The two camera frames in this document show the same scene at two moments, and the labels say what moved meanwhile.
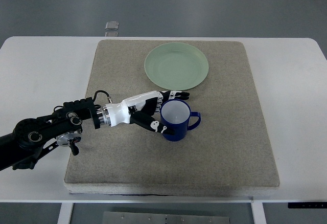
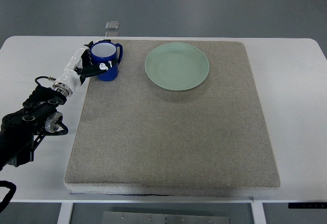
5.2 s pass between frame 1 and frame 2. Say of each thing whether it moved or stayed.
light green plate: stayed
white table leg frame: stayed
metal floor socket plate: stayed
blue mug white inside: moved
